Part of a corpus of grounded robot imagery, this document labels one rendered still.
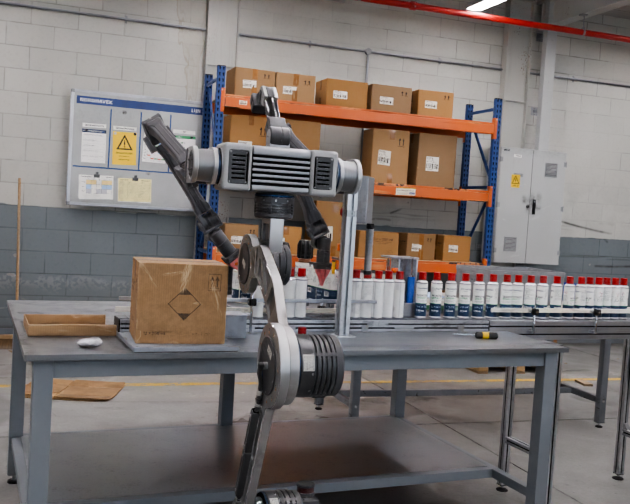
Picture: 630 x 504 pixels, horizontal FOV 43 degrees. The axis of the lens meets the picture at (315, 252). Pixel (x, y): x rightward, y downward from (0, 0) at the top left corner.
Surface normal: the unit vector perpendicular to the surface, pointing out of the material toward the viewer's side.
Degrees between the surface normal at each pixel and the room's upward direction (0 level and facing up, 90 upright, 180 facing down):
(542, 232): 90
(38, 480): 90
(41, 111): 90
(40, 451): 90
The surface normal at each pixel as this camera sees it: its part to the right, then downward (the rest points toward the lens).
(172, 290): 0.30, 0.07
